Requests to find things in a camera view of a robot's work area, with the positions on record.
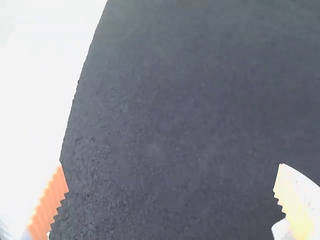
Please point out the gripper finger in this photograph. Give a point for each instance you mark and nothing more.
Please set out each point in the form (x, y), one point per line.
(48, 207)
(300, 200)

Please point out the black mat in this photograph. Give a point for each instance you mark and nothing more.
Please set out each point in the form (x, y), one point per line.
(187, 100)

